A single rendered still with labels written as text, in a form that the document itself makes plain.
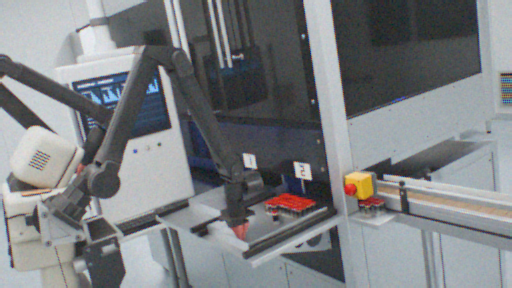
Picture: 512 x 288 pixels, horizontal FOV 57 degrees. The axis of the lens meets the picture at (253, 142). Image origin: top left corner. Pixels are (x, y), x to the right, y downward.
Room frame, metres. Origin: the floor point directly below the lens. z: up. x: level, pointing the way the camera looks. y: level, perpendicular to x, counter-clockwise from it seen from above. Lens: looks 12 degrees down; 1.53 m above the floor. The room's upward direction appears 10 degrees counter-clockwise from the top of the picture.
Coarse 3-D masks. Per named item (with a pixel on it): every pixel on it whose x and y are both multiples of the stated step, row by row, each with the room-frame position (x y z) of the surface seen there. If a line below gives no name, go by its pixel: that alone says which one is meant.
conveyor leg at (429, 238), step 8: (424, 232) 1.44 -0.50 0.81; (432, 232) 1.43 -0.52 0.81; (424, 240) 1.44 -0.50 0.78; (432, 240) 1.43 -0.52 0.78; (424, 248) 1.44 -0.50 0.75; (432, 248) 1.43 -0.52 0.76; (424, 256) 1.45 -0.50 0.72; (432, 256) 1.43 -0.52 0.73; (424, 264) 1.46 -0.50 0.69; (432, 264) 1.43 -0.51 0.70; (432, 272) 1.43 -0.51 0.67; (440, 272) 1.44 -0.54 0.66; (432, 280) 1.43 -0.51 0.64; (440, 280) 1.43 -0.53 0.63
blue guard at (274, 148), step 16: (192, 128) 2.35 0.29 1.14; (224, 128) 2.10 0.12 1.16; (240, 128) 1.99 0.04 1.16; (256, 128) 1.89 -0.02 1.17; (272, 128) 1.80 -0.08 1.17; (288, 128) 1.72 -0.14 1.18; (192, 144) 2.38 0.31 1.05; (240, 144) 2.01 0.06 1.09; (256, 144) 1.91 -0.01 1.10; (272, 144) 1.81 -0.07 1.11; (288, 144) 1.73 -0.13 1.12; (304, 144) 1.66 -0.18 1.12; (320, 144) 1.59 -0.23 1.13; (256, 160) 1.92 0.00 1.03; (272, 160) 1.83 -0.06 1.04; (288, 160) 1.74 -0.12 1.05; (304, 160) 1.67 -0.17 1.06; (320, 160) 1.60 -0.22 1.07; (320, 176) 1.61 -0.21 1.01
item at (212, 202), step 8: (264, 184) 2.03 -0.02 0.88; (208, 192) 1.98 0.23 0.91; (216, 192) 2.00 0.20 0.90; (256, 192) 1.95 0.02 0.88; (264, 192) 1.83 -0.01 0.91; (272, 192) 1.85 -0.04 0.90; (280, 192) 1.88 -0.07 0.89; (192, 200) 1.90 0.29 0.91; (200, 200) 1.95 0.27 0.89; (208, 200) 1.96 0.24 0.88; (216, 200) 1.94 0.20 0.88; (224, 200) 1.92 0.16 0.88; (248, 200) 1.79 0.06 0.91; (200, 208) 1.84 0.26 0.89; (208, 208) 1.79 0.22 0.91; (216, 208) 1.84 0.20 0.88; (224, 208) 1.73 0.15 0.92; (216, 216) 1.75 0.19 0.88
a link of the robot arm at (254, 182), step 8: (232, 168) 1.39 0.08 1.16; (240, 168) 1.40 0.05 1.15; (224, 176) 1.44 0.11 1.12; (232, 176) 1.39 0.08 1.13; (240, 176) 1.40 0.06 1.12; (248, 176) 1.43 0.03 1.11; (256, 176) 1.46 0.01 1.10; (248, 184) 1.43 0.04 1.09; (256, 184) 1.44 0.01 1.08; (248, 192) 1.43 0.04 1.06
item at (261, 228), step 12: (252, 216) 1.68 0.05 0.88; (264, 216) 1.65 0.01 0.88; (312, 216) 1.52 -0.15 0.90; (216, 228) 1.60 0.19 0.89; (228, 228) 1.60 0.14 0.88; (252, 228) 1.56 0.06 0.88; (264, 228) 1.54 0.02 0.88; (276, 228) 1.52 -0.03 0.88; (288, 228) 1.46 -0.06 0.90; (228, 240) 1.47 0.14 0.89; (240, 240) 1.41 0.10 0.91; (252, 240) 1.46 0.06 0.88; (264, 240) 1.40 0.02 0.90
